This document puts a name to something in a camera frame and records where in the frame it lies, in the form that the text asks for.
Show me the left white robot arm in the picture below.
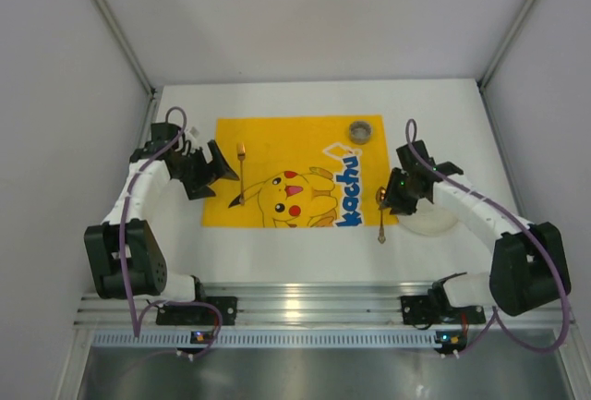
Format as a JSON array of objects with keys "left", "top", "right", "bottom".
[{"left": 84, "top": 122, "right": 239, "bottom": 302}]

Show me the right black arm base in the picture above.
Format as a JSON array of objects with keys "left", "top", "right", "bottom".
[{"left": 400, "top": 273, "right": 486, "bottom": 330}]

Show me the perforated grey cable duct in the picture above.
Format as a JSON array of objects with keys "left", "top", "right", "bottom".
[{"left": 92, "top": 330, "right": 465, "bottom": 349}]

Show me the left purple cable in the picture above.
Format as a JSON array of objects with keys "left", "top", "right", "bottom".
[{"left": 118, "top": 106, "right": 223, "bottom": 359}]

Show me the purple cable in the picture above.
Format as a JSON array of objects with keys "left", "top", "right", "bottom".
[
  {"left": 118, "top": 106, "right": 223, "bottom": 359},
  {"left": 404, "top": 117, "right": 573, "bottom": 358}
]

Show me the aluminium mounting rail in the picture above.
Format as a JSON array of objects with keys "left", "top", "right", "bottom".
[{"left": 74, "top": 282, "right": 562, "bottom": 329}]

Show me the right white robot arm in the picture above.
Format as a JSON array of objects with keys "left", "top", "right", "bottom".
[{"left": 380, "top": 140, "right": 572, "bottom": 317}]

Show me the copper fork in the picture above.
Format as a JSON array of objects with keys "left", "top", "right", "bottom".
[{"left": 236, "top": 142, "right": 246, "bottom": 206}]

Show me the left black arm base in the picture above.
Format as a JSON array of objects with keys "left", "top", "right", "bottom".
[{"left": 155, "top": 296, "right": 238, "bottom": 326}]

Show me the white paper plate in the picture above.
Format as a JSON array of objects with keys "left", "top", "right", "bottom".
[{"left": 398, "top": 200, "right": 458, "bottom": 236}]

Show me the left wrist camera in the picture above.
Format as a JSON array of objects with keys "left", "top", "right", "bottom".
[{"left": 185, "top": 126, "right": 203, "bottom": 146}]

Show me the copper spoon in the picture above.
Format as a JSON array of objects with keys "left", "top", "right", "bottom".
[{"left": 376, "top": 187, "right": 386, "bottom": 244}]

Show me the small grey cup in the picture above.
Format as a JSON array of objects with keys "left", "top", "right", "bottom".
[{"left": 348, "top": 120, "right": 373, "bottom": 145}]

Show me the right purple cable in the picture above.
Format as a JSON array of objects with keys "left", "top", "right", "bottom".
[{"left": 404, "top": 117, "right": 573, "bottom": 358}]

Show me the yellow Pikachu placemat cloth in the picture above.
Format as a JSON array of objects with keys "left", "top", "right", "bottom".
[{"left": 202, "top": 115, "right": 391, "bottom": 228}]

